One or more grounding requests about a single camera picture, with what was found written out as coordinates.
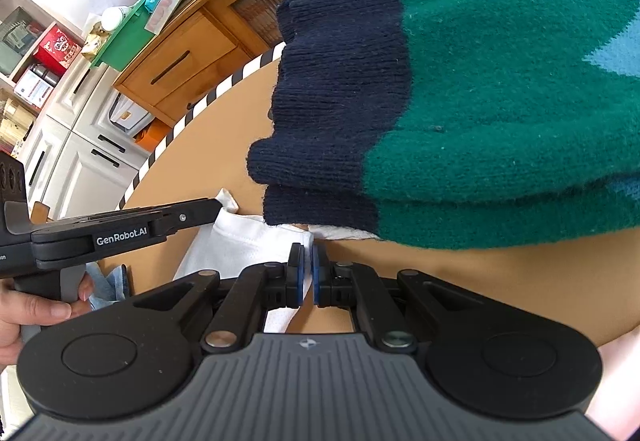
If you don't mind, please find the pink and white t-shirt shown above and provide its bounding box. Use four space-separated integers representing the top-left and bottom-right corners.
171 187 317 334

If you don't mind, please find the person's left hand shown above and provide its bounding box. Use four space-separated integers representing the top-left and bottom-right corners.
0 274 93 369

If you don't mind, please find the white folded cloth under sweater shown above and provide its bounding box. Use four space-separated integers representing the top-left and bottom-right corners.
303 225 380 241

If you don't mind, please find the blue denim garment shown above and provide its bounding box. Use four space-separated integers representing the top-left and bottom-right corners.
86 262 131 311

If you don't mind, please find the white kitchen cabinet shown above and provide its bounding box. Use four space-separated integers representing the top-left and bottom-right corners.
17 56 150 220

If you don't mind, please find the orange bag on floor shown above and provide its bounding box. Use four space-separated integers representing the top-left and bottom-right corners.
134 118 171 153

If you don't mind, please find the white storage bin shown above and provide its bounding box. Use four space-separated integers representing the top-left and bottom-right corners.
108 93 154 138

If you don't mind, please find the green plastic tray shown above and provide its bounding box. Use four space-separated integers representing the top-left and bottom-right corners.
91 0 155 71

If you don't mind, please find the navy green knit sweater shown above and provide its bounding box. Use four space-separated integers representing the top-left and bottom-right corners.
247 0 639 249

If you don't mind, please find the wooden sideboard with drawers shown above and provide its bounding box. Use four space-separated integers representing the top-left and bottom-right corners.
114 0 282 126

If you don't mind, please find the red box with handle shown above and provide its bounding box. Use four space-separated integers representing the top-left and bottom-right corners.
34 25 81 77

